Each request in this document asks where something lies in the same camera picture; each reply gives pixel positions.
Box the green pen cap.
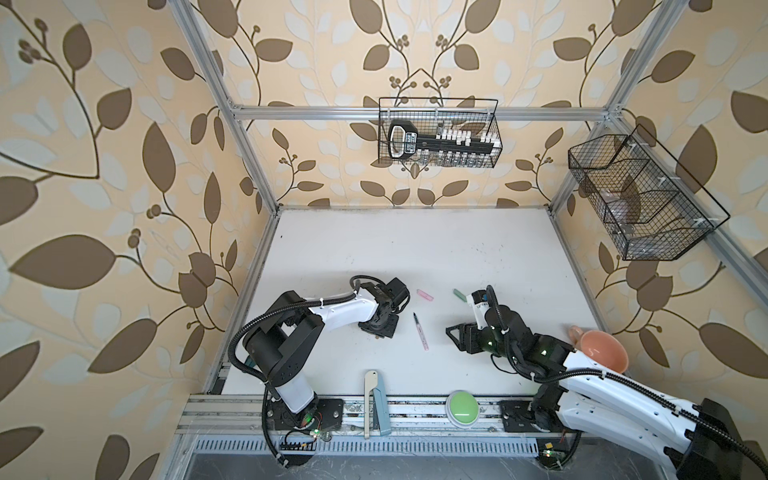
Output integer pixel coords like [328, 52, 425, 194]
[453, 289, 467, 303]

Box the side black wire basket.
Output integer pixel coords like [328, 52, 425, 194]
[568, 124, 731, 262]

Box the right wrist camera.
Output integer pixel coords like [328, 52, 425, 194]
[468, 290, 489, 329]

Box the green round button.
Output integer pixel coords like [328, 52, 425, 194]
[445, 390, 480, 428]

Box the rear black wire basket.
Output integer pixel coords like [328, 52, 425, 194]
[377, 96, 503, 169]

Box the pink pen cap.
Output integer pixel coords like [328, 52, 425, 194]
[416, 289, 434, 302]

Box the pink pen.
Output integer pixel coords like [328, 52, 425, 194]
[413, 312, 429, 351]

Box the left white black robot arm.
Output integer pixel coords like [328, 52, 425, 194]
[227, 275, 411, 469]

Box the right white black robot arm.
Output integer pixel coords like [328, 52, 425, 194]
[446, 286, 767, 479]

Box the black socket set rail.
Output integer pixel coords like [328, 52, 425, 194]
[384, 120, 502, 160]

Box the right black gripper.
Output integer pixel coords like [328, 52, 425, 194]
[444, 320, 518, 363]

